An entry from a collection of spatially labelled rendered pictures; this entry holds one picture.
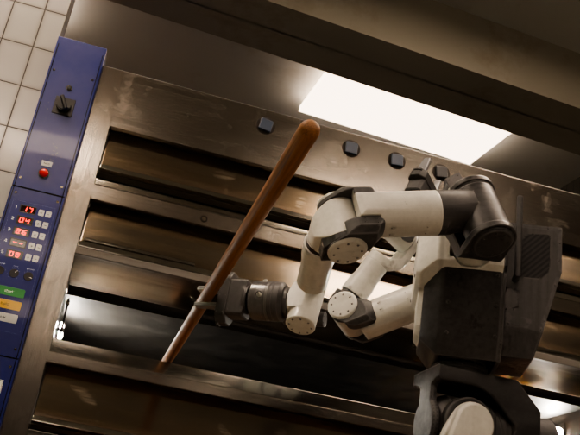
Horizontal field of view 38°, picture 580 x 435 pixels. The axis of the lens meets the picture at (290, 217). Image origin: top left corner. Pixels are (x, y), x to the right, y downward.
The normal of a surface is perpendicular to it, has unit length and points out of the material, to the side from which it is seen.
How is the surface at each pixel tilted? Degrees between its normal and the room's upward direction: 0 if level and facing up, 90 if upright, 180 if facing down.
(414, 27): 90
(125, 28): 180
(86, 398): 70
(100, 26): 180
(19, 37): 90
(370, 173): 90
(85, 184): 90
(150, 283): 169
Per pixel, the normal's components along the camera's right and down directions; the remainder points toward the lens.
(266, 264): 0.30, -0.65
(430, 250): -0.74, -0.43
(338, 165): 0.26, -0.36
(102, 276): -0.09, 0.82
